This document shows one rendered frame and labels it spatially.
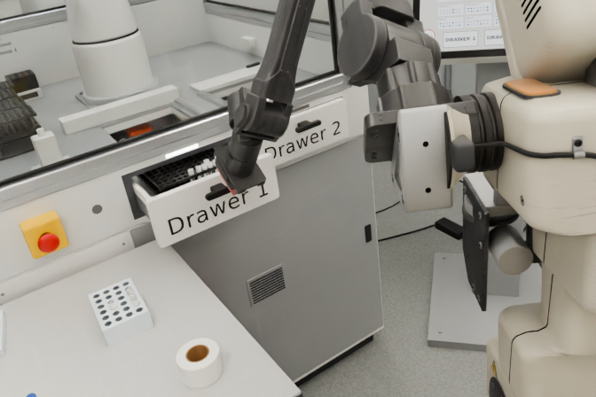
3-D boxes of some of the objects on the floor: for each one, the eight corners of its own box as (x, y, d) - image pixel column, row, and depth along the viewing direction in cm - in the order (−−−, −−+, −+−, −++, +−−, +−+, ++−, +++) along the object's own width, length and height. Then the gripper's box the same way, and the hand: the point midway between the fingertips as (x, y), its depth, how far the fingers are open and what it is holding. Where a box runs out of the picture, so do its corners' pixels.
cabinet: (389, 339, 195) (375, 129, 158) (98, 525, 149) (-16, 288, 112) (255, 231, 268) (224, 70, 232) (33, 332, 222) (-49, 151, 186)
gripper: (215, 134, 104) (207, 176, 117) (241, 176, 101) (230, 216, 113) (247, 122, 107) (236, 166, 120) (273, 164, 104) (259, 204, 116)
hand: (233, 188), depth 116 cm, fingers closed
